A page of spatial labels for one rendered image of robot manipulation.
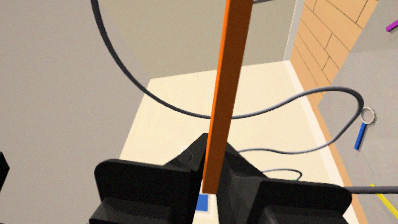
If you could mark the purple handle with white ring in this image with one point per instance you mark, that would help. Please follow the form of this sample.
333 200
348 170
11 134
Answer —
392 26

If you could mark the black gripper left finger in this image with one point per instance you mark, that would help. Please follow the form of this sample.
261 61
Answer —
174 184

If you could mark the grey loop with yellow handle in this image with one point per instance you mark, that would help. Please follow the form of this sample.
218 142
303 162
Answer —
387 203

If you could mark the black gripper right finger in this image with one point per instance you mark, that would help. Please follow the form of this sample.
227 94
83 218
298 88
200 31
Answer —
244 191

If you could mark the orange rectangular bar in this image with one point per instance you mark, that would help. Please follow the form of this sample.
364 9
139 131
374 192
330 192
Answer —
235 30

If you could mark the blue-handled grey loop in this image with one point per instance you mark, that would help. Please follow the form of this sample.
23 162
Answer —
363 128

